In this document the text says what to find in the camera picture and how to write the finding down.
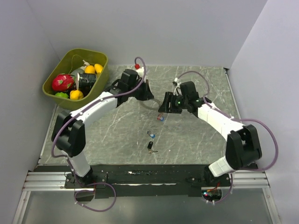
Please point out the yellow lemon toy back left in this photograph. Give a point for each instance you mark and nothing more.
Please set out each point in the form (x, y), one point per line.
(90, 69)

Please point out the yellow lemon toy back right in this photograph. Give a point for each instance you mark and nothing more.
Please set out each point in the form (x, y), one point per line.
(98, 68)

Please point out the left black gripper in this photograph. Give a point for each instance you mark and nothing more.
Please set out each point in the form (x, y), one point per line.
(147, 94)

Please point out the yellow lemon toy front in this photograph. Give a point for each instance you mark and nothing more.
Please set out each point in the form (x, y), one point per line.
(76, 95)

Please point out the yellow lemon toy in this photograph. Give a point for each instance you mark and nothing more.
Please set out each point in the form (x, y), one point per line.
(98, 68)
(90, 69)
(76, 95)

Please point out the aluminium rail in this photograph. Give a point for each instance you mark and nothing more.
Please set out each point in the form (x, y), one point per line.
(45, 200)

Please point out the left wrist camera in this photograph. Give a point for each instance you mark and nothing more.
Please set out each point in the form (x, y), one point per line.
(140, 70)

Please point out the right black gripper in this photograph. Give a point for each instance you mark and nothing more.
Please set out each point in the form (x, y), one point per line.
(169, 97)

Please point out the metal disc keyring organizer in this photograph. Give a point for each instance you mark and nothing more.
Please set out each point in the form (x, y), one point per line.
(155, 108)

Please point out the green lime toy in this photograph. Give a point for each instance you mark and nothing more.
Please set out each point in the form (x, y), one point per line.
(62, 95)

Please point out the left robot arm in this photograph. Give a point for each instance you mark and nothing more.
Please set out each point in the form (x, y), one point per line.
(69, 130)

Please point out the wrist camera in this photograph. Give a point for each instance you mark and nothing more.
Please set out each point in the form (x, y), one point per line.
(140, 70)
(177, 89)

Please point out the black wrapped cup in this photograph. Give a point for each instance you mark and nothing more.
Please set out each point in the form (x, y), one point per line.
(85, 81)

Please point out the grey spray bottle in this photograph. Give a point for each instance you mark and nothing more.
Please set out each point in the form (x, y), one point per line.
(80, 69)

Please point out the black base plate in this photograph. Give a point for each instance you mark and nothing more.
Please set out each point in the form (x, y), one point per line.
(149, 180)

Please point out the red dragon fruit toy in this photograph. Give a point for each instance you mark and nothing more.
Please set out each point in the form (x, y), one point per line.
(62, 82)

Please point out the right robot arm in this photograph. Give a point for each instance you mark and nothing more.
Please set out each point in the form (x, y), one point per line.
(242, 142)

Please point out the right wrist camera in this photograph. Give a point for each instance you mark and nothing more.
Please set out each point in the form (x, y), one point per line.
(177, 89)

